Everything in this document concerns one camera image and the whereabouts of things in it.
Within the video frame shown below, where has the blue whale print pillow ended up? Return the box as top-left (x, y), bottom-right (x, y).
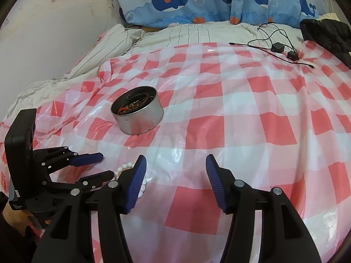
top-left (230, 0), bottom-right (334, 26)
top-left (117, 0), bottom-right (238, 28)

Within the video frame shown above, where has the white pearl bracelet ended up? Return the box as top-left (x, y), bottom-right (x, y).
top-left (113, 163), bottom-right (147, 199)

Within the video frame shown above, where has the round metal tin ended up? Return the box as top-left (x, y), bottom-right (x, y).
top-left (111, 86), bottom-right (164, 135)

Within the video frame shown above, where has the black cable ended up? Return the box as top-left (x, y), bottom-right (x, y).
top-left (270, 29), bottom-right (316, 69)
top-left (229, 23), bottom-right (288, 52)

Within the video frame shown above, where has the red checked plastic sheet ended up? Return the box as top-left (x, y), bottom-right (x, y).
top-left (0, 40), bottom-right (351, 263)

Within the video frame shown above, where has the person's left hand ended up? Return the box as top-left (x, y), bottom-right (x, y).
top-left (2, 202), bottom-right (31, 231)

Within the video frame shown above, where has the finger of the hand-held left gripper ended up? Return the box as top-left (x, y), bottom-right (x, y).
top-left (34, 146), bottom-right (104, 175)
top-left (44, 170), bottom-right (115, 192)

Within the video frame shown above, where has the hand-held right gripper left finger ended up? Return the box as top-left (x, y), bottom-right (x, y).
top-left (32, 155), bottom-right (147, 263)

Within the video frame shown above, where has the black jacket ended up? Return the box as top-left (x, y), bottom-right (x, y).
top-left (299, 18), bottom-right (351, 69)

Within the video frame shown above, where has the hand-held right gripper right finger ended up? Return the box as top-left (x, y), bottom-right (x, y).
top-left (206, 154), bottom-right (321, 263)

